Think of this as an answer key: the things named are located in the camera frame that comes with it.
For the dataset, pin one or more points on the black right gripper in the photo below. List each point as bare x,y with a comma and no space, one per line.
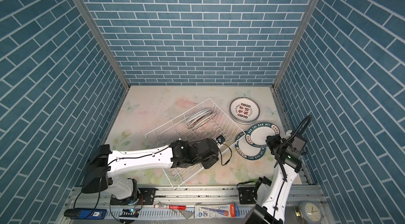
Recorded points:
273,140

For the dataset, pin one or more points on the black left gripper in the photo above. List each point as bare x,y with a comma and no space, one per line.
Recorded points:
214,160

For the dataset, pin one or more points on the white wire dish rack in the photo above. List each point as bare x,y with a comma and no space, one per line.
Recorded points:
179,127

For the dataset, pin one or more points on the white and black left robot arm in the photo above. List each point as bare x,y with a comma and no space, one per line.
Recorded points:
105,166

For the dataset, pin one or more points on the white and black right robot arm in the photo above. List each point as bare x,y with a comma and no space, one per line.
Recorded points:
271,195

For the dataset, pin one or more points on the blue white red box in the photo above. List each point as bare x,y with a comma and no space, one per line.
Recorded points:
216,211

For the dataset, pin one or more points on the red marker pen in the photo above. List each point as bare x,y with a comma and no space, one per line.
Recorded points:
171,207

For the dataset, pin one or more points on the white analog clock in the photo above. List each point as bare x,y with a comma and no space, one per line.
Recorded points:
308,213

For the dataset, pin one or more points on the small circuit board left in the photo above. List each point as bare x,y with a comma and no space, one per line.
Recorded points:
130,213

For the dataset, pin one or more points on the blue black handheld device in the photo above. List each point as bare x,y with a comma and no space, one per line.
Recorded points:
85,213

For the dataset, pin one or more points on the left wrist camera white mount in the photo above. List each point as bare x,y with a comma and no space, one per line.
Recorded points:
220,140

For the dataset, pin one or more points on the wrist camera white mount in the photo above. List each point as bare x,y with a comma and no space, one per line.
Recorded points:
220,140
296,142

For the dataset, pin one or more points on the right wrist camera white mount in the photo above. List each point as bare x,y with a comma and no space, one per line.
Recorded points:
296,142

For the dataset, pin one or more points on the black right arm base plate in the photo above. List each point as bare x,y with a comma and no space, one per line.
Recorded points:
247,195

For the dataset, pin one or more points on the aluminium rail frame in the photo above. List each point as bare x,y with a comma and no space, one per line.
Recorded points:
193,195

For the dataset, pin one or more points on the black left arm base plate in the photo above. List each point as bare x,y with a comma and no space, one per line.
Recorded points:
143,196

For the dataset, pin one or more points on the white slotted cable duct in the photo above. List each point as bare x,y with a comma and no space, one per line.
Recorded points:
161,214

